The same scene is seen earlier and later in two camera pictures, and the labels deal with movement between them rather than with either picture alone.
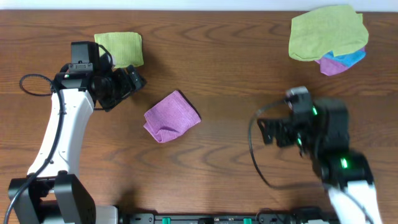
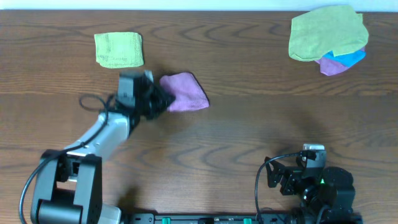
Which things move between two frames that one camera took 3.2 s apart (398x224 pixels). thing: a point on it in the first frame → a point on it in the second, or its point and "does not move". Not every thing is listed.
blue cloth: [347, 60] does not move
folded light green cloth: [125, 48] does not move
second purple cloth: [329, 67] does not move
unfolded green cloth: [336, 29] does not move
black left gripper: [125, 83] → [154, 98]
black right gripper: [283, 126] → [292, 175]
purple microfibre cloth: [171, 116] → [188, 92]
